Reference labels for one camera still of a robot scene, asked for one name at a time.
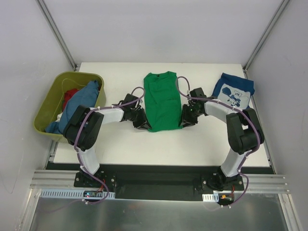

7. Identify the slotted cable duct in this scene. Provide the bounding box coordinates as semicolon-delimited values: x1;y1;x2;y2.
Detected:
40;189;116;200
202;193;219;203

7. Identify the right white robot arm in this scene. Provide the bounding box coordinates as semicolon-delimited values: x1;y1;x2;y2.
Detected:
179;88;265;191

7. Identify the frame post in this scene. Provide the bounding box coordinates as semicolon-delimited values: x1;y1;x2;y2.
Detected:
243;0;291;73
36;0;77;71

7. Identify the olive green plastic bin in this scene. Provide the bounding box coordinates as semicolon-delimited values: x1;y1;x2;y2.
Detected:
34;72;106;143

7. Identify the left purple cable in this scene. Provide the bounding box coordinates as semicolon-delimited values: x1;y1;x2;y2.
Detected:
44;86;145;213

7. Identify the green t shirt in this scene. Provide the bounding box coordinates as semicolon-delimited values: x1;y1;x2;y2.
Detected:
143;71;182;132

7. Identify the red t shirt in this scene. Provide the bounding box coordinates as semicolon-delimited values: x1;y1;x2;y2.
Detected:
62;89;79;111

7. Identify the folded navy printed t shirt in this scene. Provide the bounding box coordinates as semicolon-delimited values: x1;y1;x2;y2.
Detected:
212;73;255;109

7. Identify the purple cable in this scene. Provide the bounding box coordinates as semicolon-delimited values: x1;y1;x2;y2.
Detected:
176;76;262;212
44;86;145;213

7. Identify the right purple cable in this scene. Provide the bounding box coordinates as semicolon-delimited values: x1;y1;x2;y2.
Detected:
176;76;262;212

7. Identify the left slotted cable duct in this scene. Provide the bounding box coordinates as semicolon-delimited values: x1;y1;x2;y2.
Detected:
40;189;116;200

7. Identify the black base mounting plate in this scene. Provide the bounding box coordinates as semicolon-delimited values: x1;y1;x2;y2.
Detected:
73;165;244;200

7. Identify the left frame post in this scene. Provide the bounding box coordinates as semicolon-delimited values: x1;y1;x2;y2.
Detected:
36;0;77;71

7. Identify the right slotted cable duct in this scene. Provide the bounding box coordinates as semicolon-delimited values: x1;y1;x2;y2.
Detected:
202;193;219;203

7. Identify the white garment in bin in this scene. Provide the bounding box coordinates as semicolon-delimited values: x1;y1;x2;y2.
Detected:
56;113;63;122

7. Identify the right frame post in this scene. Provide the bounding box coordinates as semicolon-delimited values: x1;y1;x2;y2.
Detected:
243;0;291;73

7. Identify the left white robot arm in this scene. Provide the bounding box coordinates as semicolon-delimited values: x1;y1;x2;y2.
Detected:
63;93;152;187

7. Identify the aluminium extrusion rail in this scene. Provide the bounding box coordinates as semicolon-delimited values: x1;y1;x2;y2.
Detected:
29;170;291;194

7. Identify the teal blue t shirt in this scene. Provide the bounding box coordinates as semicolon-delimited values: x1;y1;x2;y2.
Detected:
45;80;99;134

